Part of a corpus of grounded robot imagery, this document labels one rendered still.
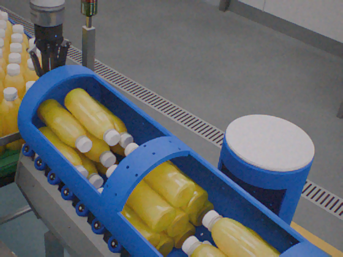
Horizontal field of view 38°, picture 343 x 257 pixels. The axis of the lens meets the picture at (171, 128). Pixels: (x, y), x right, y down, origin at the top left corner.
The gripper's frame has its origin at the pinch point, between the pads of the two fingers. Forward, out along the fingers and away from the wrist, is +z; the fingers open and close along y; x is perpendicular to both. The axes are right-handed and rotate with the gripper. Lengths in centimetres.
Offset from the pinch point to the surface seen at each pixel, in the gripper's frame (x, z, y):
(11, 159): -6.2, 26.5, 11.4
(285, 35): -127, 114, -312
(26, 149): 0.1, 19.3, 9.1
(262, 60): -109, 117, -259
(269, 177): 53, 16, -40
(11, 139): -7.4, 19.9, 10.0
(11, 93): -10.3, 5.6, 7.5
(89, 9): -35, -2, -37
